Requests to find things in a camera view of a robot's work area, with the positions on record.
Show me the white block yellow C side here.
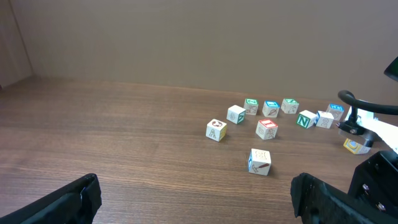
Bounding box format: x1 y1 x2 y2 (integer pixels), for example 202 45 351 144
343 139 371 154

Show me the white block blue side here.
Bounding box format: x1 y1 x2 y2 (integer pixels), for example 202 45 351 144
248 149 272 175

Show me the white block green N side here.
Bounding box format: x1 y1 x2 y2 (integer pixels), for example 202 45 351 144
296 110 317 129

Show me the red top block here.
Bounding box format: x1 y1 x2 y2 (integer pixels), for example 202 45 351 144
256 119 278 140

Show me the blue top block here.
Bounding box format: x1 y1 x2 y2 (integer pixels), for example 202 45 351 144
262 100 280 118

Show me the blue block far right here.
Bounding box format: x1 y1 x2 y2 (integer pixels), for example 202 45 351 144
326 103 345 121

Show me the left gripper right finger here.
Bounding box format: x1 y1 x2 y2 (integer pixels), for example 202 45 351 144
290 173 397 224

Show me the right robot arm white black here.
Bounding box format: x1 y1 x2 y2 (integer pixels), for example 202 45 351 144
336 90 397 152

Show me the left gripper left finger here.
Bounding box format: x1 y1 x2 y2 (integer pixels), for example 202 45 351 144
1 173 102 224

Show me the white block number two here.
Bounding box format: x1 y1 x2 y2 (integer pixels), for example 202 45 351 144
316 111 334 129

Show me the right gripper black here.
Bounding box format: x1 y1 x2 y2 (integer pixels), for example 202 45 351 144
337 115 378 147

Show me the green N block right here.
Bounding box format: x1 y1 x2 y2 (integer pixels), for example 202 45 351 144
280 98 299 114

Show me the green N block left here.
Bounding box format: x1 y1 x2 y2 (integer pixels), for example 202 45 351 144
244 98 259 115

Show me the black right camera cable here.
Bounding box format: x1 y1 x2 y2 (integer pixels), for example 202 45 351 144
337 90 398 116

